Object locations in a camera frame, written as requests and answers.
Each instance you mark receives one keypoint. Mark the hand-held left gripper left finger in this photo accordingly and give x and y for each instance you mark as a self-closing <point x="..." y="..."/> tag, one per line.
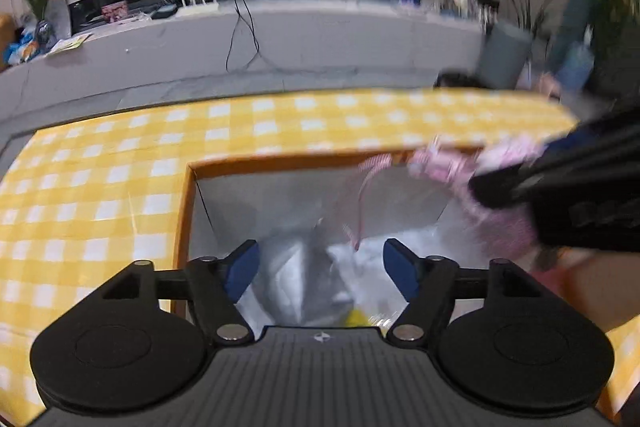
<point x="242" y="264"/>

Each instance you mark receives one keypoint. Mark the black rounded object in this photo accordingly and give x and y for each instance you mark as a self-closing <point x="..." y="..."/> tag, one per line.
<point x="455" y="81"/>

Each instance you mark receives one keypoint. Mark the grey television console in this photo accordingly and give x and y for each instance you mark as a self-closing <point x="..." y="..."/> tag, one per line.
<point x="350" y="42"/>

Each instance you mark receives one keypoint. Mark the pink printed box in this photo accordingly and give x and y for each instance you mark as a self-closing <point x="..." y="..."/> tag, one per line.
<point x="115" y="12"/>

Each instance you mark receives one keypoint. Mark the orange cardboard box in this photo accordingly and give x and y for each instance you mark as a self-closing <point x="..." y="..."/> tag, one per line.
<point x="182" y="232"/>

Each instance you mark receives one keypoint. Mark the blue and orange snack bag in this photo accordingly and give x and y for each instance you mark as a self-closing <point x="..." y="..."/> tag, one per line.
<point x="22" y="49"/>

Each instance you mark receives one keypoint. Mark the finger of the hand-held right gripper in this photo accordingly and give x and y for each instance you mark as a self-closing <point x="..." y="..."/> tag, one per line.
<point x="567" y="144"/>
<point x="500" y="189"/>

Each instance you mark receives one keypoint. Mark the bushy green plant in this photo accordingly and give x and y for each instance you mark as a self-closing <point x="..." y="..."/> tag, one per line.
<point x="615" y="12"/>

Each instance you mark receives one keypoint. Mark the grey green trash bin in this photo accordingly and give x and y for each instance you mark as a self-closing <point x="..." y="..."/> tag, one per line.
<point x="502" y="57"/>

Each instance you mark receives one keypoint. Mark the long leaf potted plant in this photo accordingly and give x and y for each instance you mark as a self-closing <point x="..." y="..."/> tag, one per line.
<point x="527" y="9"/>

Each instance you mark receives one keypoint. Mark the person's right forearm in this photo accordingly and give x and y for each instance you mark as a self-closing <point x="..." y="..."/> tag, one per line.
<point x="595" y="287"/>

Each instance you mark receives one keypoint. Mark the yellow green paper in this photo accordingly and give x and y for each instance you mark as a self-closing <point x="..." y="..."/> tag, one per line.
<point x="70" y="43"/>

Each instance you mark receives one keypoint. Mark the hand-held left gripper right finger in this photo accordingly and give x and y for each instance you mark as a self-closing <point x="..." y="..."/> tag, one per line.
<point x="400" y="269"/>

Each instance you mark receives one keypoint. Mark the yellow checkered tablecloth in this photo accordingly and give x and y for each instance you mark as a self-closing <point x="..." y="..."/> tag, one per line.
<point x="100" y="167"/>

